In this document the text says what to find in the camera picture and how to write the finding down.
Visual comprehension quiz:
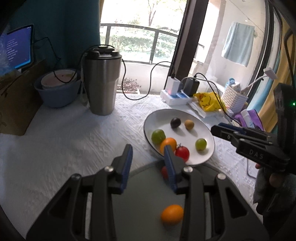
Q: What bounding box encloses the pink white inner bowl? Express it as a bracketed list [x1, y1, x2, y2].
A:
[41, 69, 77, 89]

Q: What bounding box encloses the purple cloth pouch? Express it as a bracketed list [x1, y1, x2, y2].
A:
[234, 109, 264, 131]

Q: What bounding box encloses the stainless steel tumbler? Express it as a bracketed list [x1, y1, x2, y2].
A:
[81, 45, 122, 116]

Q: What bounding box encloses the blue bowl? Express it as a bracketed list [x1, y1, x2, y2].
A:
[34, 71, 81, 108]

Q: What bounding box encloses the orange in plate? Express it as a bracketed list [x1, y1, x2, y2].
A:
[159, 138, 177, 155]

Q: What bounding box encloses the small green grape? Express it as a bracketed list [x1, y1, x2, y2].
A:
[195, 138, 207, 151]

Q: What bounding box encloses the red tomato in plate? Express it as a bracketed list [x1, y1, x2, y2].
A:
[175, 146, 190, 162]

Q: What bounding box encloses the large green fruit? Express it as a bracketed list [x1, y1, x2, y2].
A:
[151, 129, 166, 145]

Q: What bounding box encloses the white power strip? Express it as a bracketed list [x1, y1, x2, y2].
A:
[160, 90, 193, 106]

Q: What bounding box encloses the black balcony railing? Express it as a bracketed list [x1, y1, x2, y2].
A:
[100, 22, 205, 67]

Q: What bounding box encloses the black charger adapter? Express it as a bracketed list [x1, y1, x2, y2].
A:
[183, 78, 200, 97]

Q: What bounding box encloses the hanging light blue towel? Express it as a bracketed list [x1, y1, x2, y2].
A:
[221, 22, 255, 67]

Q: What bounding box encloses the orange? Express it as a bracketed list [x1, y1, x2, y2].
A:
[161, 204, 184, 226]
[159, 138, 177, 155]

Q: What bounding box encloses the white lattice basket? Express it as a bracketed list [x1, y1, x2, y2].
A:
[222, 86, 248, 113]

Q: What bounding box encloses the brown cardboard box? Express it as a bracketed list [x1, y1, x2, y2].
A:
[1, 60, 48, 136]

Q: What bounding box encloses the white charger adapter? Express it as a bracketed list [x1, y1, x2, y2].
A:
[165, 76, 181, 95]

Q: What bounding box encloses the white desk lamp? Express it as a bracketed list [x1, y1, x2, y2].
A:
[240, 67, 278, 94]

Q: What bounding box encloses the tablet with blue screen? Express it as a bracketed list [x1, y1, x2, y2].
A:
[1, 24, 34, 76]

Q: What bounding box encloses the white lotion tube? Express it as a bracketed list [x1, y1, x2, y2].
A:
[241, 109, 254, 128]

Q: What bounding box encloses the teal curtain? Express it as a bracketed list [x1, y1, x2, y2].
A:
[1, 1, 102, 68]

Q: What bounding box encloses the yellow curtain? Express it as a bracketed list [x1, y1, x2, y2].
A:
[257, 14, 296, 134]

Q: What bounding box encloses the white round plate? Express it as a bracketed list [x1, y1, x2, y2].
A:
[144, 109, 215, 166]

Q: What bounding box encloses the dark plum in plate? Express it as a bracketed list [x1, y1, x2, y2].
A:
[170, 118, 181, 129]

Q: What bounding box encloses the brown kiwi fruit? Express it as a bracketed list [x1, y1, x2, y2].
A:
[184, 120, 195, 131]

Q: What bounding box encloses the black charging cable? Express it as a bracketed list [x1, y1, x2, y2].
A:
[120, 59, 176, 102]

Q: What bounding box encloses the yellow duck plastic bag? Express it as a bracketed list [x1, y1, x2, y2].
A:
[193, 92, 226, 112]

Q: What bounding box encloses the red tomato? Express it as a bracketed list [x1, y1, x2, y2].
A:
[161, 166, 168, 180]
[175, 146, 190, 162]

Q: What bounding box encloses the grey round placemat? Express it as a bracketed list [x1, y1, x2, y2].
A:
[109, 159, 232, 241]

